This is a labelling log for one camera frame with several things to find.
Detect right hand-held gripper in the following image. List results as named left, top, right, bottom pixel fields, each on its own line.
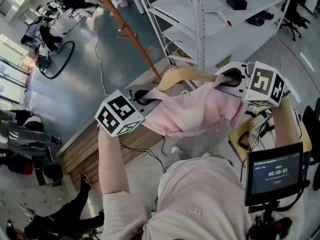
left=214, top=60, right=286, bottom=107

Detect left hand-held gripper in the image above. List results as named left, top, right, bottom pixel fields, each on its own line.
left=94, top=88, right=161, bottom=138

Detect wooden clothes hanger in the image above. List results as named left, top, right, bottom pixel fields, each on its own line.
left=156, top=40, right=218, bottom=93

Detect pink garment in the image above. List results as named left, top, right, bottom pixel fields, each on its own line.
left=142, top=75, right=243, bottom=139

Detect person's right forearm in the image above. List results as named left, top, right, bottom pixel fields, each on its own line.
left=270, top=96, right=301, bottom=150

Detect person's left forearm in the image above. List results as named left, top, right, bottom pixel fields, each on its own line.
left=97, top=126, right=131, bottom=195

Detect chair with yellow seat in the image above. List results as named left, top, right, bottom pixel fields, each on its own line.
left=228, top=101, right=313, bottom=166

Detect white metal shelf unit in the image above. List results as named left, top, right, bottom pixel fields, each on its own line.
left=124, top=0, right=296, bottom=90

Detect brown wooden coat rack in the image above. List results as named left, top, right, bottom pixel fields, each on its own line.
left=79, top=0, right=163, bottom=84

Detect black box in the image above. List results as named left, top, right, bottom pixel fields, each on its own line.
left=225, top=0, right=248, bottom=11

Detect black office chair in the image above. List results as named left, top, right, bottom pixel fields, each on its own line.
left=279, top=0, right=311, bottom=42

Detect wooden slat platform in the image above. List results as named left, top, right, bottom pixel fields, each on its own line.
left=58, top=122, right=166, bottom=185

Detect black monitor screen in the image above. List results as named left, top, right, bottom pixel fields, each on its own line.
left=243, top=141, right=305, bottom=207

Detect person's torso in light t-shirt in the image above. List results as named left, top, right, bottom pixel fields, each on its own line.
left=101, top=155, right=306, bottom=240

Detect red and black bag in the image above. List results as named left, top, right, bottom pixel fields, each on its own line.
left=4, top=153, right=35, bottom=176

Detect white lockers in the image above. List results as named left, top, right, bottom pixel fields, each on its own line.
left=0, top=184, right=77, bottom=235

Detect white bag with black straps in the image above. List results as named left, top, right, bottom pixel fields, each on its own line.
left=238, top=108, right=279, bottom=151

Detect white floor cable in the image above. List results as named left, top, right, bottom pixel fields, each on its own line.
left=90, top=7, right=111, bottom=97

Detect black floor cable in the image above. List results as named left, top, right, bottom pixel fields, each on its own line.
left=119, top=135, right=169, bottom=173

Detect bundle of black cables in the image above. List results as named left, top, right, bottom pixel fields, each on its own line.
left=245, top=10, right=276, bottom=27

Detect black hose loop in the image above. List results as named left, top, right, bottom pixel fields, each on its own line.
left=38, top=40, right=76, bottom=81

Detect black monitor mount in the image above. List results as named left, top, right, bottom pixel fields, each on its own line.
left=246, top=200, right=294, bottom=240

